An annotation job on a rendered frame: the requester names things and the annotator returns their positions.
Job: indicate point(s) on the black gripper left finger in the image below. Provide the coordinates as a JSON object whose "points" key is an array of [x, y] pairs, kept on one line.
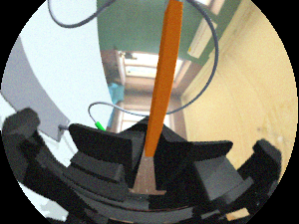
{"points": [[124, 147]]}

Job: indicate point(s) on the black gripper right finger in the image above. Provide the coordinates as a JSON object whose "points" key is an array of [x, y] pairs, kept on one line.
{"points": [[173, 153]]}

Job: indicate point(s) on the orange handle with grey metal tip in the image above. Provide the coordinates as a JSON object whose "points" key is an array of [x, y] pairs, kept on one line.
{"points": [[166, 63]]}

